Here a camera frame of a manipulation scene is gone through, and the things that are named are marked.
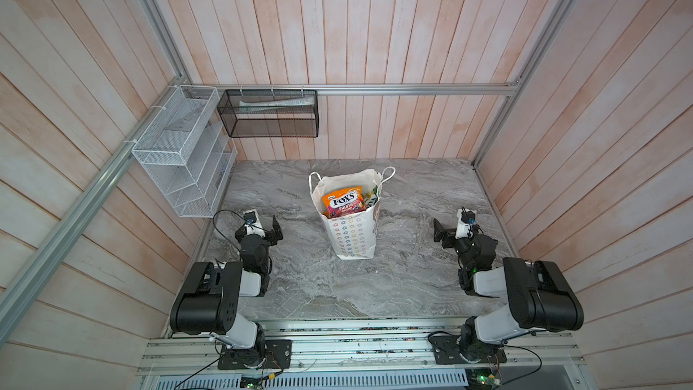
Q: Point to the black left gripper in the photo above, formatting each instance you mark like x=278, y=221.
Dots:
x=270, y=235

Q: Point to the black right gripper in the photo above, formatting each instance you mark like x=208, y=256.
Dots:
x=440, y=234

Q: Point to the white printed paper bag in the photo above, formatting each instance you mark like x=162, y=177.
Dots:
x=353, y=237

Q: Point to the orange candy bag back side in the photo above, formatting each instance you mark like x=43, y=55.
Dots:
x=343, y=202

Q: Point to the small green candy bag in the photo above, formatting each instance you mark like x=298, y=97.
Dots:
x=371, y=198

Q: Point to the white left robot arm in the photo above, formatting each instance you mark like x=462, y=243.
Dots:
x=208, y=301

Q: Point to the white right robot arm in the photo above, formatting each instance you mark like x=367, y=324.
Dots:
x=538, y=295

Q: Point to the green circuit board left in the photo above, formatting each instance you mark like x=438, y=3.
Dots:
x=253, y=383

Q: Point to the green circuit board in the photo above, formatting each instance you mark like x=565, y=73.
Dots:
x=253, y=383
x=481, y=379

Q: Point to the green circuit board right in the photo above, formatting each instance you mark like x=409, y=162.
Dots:
x=481, y=379

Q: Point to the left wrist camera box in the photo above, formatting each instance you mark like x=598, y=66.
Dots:
x=252, y=224

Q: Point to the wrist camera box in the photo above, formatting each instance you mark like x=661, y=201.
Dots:
x=252, y=224
x=466, y=224

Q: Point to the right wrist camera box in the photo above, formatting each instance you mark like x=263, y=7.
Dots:
x=466, y=224

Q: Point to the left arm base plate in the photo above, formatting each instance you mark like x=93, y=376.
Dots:
x=276, y=353

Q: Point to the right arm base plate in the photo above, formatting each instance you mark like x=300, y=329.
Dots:
x=446, y=351

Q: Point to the white wire wall shelf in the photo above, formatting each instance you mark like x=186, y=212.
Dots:
x=185, y=152

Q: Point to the black mesh wall basket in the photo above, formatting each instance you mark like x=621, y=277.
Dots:
x=270, y=113

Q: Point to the slotted aluminium base rail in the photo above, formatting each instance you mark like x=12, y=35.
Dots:
x=364, y=354

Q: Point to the aluminium frame rails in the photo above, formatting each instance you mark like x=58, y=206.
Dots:
x=87, y=237

